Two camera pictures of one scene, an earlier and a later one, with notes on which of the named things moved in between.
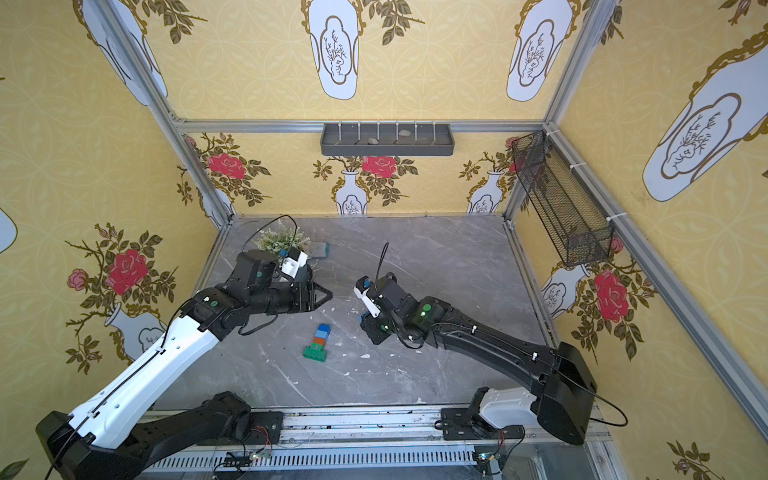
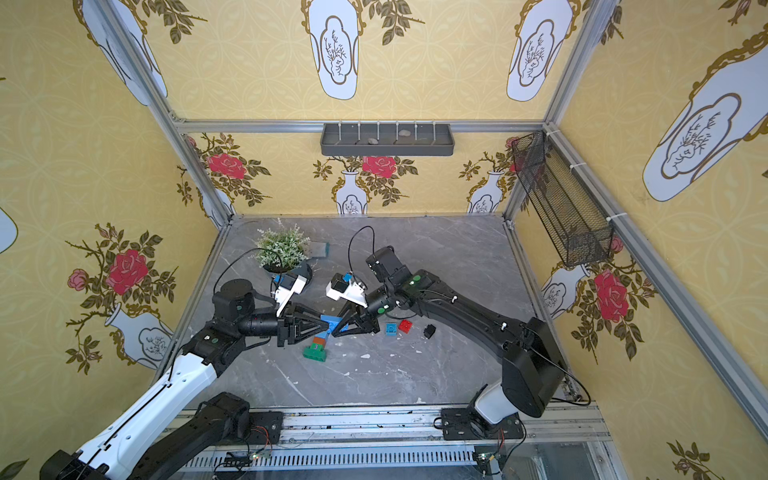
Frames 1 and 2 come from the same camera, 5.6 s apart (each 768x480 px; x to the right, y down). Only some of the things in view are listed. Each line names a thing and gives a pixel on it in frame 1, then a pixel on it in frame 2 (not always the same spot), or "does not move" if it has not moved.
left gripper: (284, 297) to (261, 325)
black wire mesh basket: (578, 230) does not move
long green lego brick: (315, 351) does not move
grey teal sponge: (320, 249) does not move
